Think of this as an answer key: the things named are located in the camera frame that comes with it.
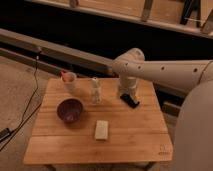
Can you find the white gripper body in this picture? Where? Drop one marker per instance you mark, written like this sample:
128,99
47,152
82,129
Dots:
127,85

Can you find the black eraser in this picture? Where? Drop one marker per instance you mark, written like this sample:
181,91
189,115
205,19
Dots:
129,101

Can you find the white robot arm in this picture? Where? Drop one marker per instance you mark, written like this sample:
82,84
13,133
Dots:
193,142

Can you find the clear glass bottle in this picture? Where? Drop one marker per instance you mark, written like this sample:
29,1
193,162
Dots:
95,90

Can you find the white sponge block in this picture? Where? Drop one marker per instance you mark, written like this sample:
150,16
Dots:
101,130

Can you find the wooden folding table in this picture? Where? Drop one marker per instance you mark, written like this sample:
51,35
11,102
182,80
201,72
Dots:
134,134

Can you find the purple bowl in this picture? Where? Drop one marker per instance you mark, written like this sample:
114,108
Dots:
69,110

